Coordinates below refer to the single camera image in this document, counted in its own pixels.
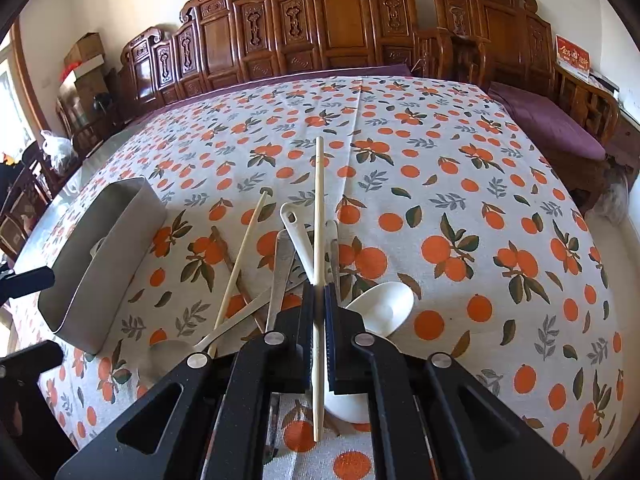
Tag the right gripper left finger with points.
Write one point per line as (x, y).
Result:
(207, 418)

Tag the white ceramic spoon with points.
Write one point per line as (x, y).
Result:
(383, 308)

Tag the fluffy dog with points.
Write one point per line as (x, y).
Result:
(612, 203)

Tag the carved wooden armchair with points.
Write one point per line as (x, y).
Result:
(507, 41)

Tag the dark wooden chair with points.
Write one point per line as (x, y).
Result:
(25, 197)

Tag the rectangular metal tray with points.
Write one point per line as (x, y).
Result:
(97, 262)

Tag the carved wooden sofa bench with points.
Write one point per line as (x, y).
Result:
(221, 43)

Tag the cardboard boxes stack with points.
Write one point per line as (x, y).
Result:
(83, 95)

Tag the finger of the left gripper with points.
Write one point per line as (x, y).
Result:
(16, 285)

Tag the orange-print tablecloth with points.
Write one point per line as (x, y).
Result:
(431, 184)

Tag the purple armchair cushion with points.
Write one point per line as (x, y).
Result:
(545, 123)

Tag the red greeting card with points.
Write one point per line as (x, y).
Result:
(572, 58)

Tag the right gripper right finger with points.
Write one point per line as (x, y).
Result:
(430, 418)

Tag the metal spoon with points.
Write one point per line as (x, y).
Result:
(163, 356)

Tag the purple sofa cushion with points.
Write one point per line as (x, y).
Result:
(382, 70)

